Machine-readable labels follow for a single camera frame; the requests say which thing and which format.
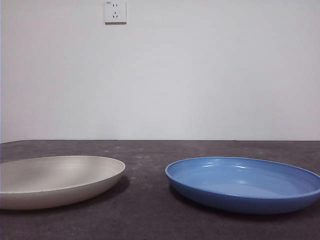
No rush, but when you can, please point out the white round plate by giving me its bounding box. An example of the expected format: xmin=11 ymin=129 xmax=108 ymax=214
xmin=0 ymin=155 xmax=126 ymax=210

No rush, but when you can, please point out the blue round plate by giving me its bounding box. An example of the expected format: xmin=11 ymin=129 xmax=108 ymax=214
xmin=164 ymin=156 xmax=320 ymax=215

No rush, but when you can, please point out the white wall socket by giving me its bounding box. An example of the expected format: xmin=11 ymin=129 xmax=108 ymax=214
xmin=104 ymin=0 xmax=128 ymax=25

